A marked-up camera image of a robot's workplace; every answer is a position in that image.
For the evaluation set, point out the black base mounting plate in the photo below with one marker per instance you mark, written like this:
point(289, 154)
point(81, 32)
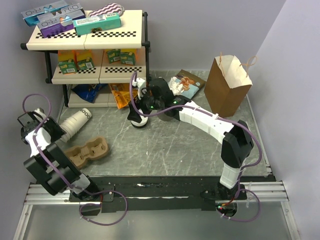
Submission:
point(151, 193)

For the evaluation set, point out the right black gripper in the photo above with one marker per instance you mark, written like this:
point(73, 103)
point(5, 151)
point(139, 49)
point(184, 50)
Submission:
point(133, 115)

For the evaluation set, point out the aluminium rail frame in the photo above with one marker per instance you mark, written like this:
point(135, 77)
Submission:
point(266, 214)

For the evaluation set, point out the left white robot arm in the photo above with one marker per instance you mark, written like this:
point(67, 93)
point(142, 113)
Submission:
point(47, 163)

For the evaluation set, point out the purple white wavy pouch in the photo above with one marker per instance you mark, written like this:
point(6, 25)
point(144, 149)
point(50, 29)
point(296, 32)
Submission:
point(108, 9)

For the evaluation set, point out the dark blue snack bag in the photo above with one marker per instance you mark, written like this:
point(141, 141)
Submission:
point(88, 92)

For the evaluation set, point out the green orange box far left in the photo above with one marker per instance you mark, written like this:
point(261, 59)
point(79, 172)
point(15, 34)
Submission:
point(67, 61)

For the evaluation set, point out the brown paper takeout bag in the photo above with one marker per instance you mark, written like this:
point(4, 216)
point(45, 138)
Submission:
point(227, 84)

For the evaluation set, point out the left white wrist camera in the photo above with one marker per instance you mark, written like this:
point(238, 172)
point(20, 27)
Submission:
point(39, 112)

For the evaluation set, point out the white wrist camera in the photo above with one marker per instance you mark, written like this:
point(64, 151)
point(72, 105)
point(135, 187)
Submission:
point(139, 84)
point(39, 112)

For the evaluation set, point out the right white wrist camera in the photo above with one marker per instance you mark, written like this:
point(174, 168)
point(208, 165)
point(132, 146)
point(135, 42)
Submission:
point(139, 84)

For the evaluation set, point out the purple O-R-O box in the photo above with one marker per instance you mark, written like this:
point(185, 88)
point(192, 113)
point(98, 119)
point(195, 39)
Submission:
point(59, 24)

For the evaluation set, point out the cream checkered shelf rack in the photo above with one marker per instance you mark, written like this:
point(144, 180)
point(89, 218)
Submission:
point(133, 34)

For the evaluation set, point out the orange snack bag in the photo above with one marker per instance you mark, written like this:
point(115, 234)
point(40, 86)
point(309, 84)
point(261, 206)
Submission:
point(121, 94)

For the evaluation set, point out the teal carton box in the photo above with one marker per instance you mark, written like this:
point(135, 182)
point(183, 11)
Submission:
point(97, 23)

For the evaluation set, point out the light blue nut bag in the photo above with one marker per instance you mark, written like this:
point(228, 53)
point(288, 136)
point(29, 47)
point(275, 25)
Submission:
point(191, 83)

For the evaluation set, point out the blue O-R-O box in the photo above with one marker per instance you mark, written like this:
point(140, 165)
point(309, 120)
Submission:
point(49, 11)

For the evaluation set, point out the grey straw holder cup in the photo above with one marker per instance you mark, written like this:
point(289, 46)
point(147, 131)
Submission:
point(165, 117)

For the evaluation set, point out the stack of white cup lids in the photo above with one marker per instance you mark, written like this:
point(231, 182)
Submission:
point(139, 121)

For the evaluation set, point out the green orange box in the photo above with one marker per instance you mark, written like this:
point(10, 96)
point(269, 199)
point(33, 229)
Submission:
point(113, 55)
point(128, 56)
point(67, 61)
point(85, 59)

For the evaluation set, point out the brown cardboard cup carrier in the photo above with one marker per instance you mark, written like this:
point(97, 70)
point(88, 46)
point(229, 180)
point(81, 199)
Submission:
point(94, 149)

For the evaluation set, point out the stack of white paper cups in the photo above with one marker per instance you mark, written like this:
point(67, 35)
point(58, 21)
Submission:
point(74, 123)

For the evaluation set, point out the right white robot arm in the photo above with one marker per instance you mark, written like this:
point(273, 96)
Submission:
point(167, 98)

